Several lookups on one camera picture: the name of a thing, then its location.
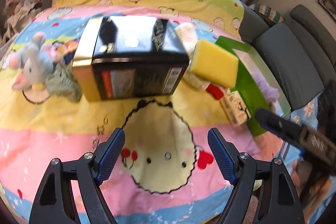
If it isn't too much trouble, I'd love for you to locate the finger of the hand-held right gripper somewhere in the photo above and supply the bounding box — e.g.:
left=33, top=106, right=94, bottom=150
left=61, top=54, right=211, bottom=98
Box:
left=255, top=108, right=306, bottom=147

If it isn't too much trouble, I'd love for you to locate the patterned cushion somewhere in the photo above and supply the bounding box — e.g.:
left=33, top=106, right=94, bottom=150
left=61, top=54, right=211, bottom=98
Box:
left=249, top=4, right=285, bottom=24

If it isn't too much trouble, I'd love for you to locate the orange and blue tissue packet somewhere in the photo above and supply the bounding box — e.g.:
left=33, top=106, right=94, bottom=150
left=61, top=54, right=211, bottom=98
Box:
left=56, top=40, right=79, bottom=65

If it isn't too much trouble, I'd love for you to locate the green knitted cloth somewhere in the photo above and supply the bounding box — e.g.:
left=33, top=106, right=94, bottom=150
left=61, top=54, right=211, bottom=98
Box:
left=45, top=63, right=82, bottom=103

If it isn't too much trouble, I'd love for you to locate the purple fluffy item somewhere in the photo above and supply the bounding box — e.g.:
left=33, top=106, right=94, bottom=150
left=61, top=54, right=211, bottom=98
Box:
left=253, top=74, right=281, bottom=109

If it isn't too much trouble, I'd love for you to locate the small printed cardboard box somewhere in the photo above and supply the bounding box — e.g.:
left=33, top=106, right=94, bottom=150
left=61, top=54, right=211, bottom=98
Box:
left=220, top=91, right=251, bottom=127

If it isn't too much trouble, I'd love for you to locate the blue floral cloth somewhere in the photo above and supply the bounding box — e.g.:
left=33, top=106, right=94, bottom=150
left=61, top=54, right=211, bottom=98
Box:
left=289, top=95, right=321, bottom=125

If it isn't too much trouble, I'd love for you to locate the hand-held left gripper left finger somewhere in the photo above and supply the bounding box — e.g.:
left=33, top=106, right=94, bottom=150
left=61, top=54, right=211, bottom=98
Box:
left=28, top=127, right=126, bottom=224

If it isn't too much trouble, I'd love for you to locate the black and gold tin box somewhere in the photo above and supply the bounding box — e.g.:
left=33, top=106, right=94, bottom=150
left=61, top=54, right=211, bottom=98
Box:
left=72, top=15, right=189, bottom=102

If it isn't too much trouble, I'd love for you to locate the pile of clothes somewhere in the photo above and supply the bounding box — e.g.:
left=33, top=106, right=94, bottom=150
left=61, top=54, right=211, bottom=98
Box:
left=3, top=0, right=44, bottom=38

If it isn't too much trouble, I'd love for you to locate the red small item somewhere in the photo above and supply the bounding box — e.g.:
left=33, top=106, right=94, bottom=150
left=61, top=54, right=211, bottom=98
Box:
left=206, top=84, right=226, bottom=101

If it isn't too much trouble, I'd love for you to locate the green box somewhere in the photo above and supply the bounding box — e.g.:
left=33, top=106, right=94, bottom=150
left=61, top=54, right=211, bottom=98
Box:
left=214, top=35, right=292, bottom=138

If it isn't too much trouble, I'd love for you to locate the grey elephant plush toy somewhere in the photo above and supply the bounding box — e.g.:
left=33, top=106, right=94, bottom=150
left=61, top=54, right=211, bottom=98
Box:
left=9, top=32, right=62, bottom=90

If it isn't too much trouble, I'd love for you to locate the yellow sponge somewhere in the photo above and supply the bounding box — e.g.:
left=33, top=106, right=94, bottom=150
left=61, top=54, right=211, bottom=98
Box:
left=189, top=39, right=239, bottom=88

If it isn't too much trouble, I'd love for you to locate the grey sofa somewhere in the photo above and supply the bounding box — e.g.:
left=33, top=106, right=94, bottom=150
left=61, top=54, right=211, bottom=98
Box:
left=239, top=5, right=336, bottom=111

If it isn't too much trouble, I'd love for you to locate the printed cartoon blanket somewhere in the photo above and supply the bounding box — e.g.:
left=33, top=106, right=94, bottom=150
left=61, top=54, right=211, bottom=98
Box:
left=0, top=0, right=297, bottom=224

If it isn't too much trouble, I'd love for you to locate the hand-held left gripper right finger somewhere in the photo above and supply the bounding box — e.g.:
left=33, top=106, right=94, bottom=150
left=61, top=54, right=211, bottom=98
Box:
left=207, top=127, right=305, bottom=224

